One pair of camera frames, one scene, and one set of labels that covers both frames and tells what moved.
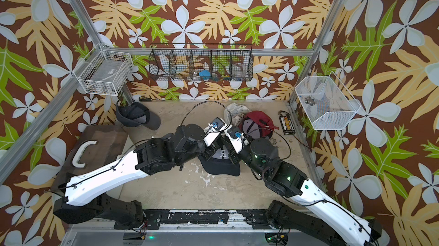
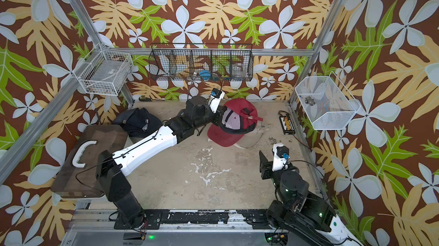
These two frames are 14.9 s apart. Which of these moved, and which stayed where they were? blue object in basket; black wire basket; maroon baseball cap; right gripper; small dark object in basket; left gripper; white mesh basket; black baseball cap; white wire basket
Moved: right gripper; left gripper; maroon baseball cap; black baseball cap
Stayed: white wire basket; black wire basket; white mesh basket; small dark object in basket; blue object in basket
